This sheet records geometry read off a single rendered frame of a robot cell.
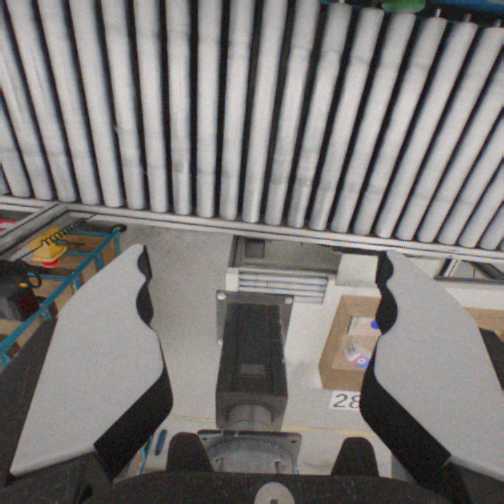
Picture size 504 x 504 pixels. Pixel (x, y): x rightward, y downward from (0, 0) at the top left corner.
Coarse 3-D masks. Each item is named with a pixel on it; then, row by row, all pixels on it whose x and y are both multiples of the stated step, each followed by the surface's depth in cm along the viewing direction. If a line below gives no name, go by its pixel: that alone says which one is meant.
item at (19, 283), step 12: (12, 276) 55; (24, 276) 56; (0, 288) 50; (12, 288) 50; (24, 288) 51; (0, 300) 48; (12, 300) 48; (24, 300) 50; (36, 300) 53; (0, 312) 49; (12, 312) 50; (24, 312) 51
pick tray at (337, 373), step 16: (352, 304) 84; (368, 304) 85; (336, 320) 91; (336, 336) 89; (352, 336) 97; (368, 336) 97; (336, 352) 89; (320, 368) 104; (336, 368) 107; (352, 368) 107; (336, 384) 102; (352, 384) 102
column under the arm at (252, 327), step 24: (216, 312) 93; (240, 312) 87; (264, 312) 87; (288, 312) 92; (216, 336) 99; (240, 336) 78; (264, 336) 79; (240, 360) 71; (264, 360) 72; (216, 384) 66; (240, 384) 65; (264, 384) 66; (216, 408) 67
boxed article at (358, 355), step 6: (354, 342) 99; (348, 348) 100; (354, 348) 97; (360, 348) 98; (348, 354) 98; (354, 354) 96; (360, 354) 96; (366, 354) 98; (354, 360) 98; (360, 360) 98; (366, 360) 98; (360, 366) 100; (366, 366) 100
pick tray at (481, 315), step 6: (468, 312) 87; (474, 312) 87; (480, 312) 88; (486, 312) 88; (492, 312) 88; (498, 312) 89; (474, 318) 85; (480, 318) 85; (486, 318) 85; (492, 318) 86; (498, 318) 86; (480, 324) 83; (486, 324) 83; (492, 324) 83; (498, 324) 83; (498, 330) 94
